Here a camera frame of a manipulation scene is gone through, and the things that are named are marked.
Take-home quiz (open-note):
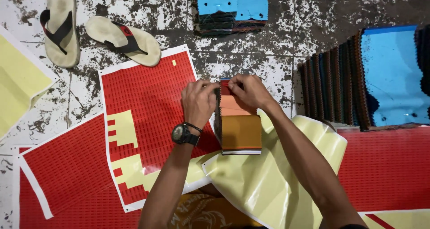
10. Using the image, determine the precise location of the red sticker sheet white border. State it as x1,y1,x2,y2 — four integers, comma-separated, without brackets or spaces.
17,112,117,220
11,145,142,229

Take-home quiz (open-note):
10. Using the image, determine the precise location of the large red sticker sheet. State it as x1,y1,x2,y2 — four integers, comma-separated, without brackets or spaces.
337,125,430,213

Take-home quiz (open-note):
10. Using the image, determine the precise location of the person's right hand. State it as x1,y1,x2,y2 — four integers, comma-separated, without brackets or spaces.
227,74,275,111

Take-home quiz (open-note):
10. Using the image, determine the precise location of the yellow sheet with red stripe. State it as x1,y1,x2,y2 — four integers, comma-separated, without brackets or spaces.
357,208,430,229

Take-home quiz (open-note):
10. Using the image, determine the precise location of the stack of blue-topped fabric swatches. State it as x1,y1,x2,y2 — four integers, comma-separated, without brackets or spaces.
234,0,269,33
190,0,238,37

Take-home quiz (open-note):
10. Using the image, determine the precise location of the person's left hand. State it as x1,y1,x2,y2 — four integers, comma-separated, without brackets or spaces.
181,80,221,131

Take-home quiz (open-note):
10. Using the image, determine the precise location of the black cord bracelet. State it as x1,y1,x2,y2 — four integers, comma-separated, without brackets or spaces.
183,122,204,134

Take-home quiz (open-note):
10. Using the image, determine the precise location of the person's yellow printed shirt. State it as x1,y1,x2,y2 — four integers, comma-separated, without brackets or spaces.
167,188,267,229

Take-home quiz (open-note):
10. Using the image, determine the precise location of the beige flip-flop black strap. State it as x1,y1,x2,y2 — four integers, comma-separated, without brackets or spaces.
39,0,81,69
85,15,162,68

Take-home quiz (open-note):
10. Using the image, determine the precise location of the red sticker sheet partly peeled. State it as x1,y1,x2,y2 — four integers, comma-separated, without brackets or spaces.
98,44,223,214

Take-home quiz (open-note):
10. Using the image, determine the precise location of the glossy yellow backing paper sheet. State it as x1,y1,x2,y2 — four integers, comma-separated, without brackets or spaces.
201,109,348,229

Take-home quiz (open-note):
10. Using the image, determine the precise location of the orange fabric swatch book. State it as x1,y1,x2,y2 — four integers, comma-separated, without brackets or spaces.
214,78,262,155

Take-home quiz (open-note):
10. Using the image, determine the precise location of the black wristwatch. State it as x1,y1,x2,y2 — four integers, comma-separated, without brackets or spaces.
171,123,201,147

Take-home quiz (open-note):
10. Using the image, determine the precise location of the row of fanned fabric swatches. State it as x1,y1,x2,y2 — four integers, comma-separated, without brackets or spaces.
298,24,430,132

